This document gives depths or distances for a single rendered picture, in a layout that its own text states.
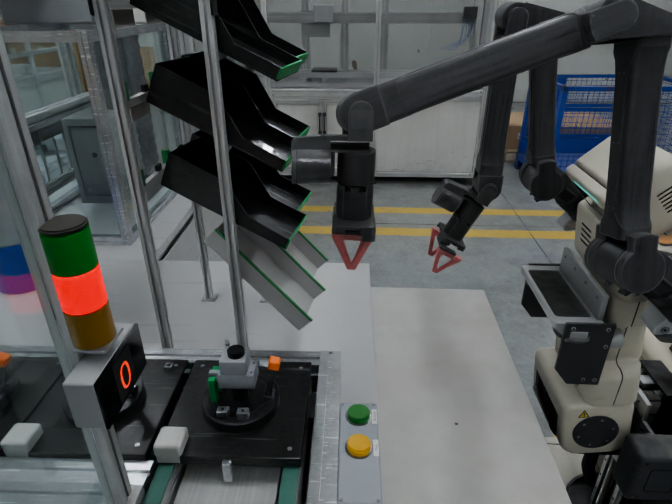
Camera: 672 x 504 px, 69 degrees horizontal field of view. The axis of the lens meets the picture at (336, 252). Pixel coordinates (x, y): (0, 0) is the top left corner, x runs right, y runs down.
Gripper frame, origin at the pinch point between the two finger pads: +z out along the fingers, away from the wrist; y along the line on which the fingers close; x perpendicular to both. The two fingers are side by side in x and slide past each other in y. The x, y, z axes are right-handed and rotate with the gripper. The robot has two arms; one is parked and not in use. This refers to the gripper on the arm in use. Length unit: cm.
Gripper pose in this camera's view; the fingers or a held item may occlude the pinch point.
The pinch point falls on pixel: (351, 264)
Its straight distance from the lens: 81.8
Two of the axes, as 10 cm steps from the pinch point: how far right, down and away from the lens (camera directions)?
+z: -0.3, 8.9, 4.5
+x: 10.0, 0.4, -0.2
